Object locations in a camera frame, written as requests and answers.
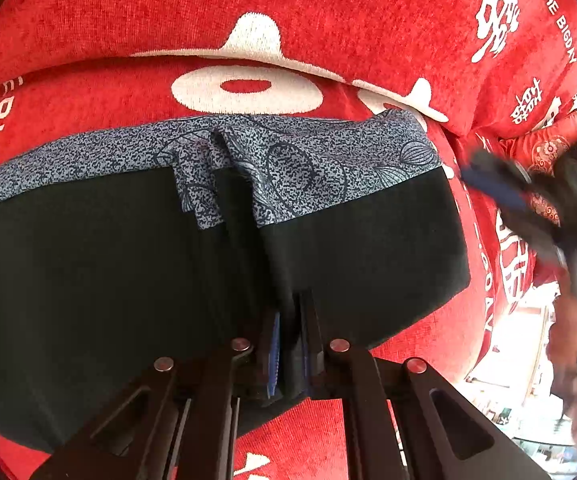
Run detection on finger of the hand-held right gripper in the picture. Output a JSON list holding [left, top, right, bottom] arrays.
[[497, 207, 569, 268], [460, 149, 559, 213]]

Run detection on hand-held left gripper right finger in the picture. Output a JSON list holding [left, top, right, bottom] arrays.
[[300, 290, 552, 480]]

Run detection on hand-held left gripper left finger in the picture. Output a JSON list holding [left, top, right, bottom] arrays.
[[31, 310, 283, 480]]

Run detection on black pants with blue trim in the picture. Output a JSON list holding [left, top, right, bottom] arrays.
[[0, 110, 472, 456]]

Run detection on red embroidered cushion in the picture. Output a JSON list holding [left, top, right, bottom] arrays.
[[479, 110, 577, 226]]

